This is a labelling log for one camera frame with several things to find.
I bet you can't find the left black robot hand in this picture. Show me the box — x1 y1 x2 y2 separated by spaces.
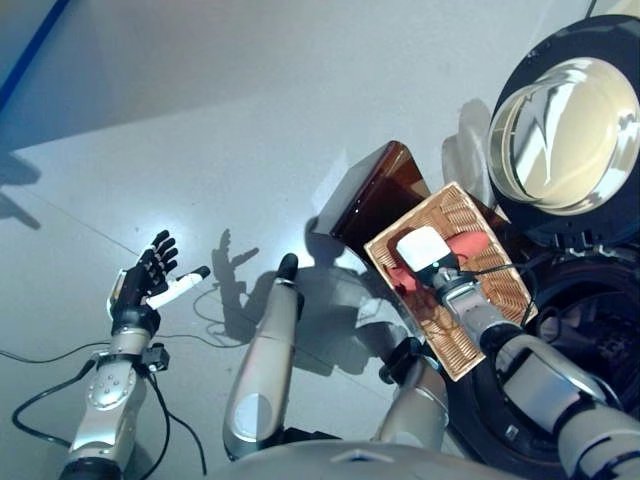
107 229 211 336

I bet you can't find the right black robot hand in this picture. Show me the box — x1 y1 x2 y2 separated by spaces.
395 225 467 290

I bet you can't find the coral red cloth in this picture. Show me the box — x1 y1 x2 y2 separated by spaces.
387 229 492 297

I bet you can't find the round glass washing machine door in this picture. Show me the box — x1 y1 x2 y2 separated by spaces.
487 13 640 247

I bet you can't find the dark grey washing machine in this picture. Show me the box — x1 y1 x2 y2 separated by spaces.
447 234 640 467

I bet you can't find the brown translucent acrylic stool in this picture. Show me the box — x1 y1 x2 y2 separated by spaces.
317 141 512 261

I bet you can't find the rectangular wicker basket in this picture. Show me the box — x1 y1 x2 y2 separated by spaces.
363 181 539 383

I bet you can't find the left silver robot leg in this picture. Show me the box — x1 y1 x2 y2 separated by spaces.
221 252 306 462

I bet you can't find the silver robot leg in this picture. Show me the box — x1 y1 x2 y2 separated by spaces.
370 337 452 450
221 252 306 462

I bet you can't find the right silver robot leg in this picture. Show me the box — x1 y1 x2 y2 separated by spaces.
370 337 452 450

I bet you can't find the silver robot torso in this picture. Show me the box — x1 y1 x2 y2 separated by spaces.
208 439 504 480

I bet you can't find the grey panel with black edge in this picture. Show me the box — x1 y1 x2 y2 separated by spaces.
0 0 70 119

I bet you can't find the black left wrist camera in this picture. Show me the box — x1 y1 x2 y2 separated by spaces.
143 344 171 374

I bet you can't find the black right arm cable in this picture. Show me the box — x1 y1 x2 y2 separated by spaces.
458 263 539 324

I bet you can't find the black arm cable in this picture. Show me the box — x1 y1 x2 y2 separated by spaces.
11 358 207 476
458 263 539 324

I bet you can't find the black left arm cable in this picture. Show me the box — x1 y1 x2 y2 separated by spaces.
11 358 207 476

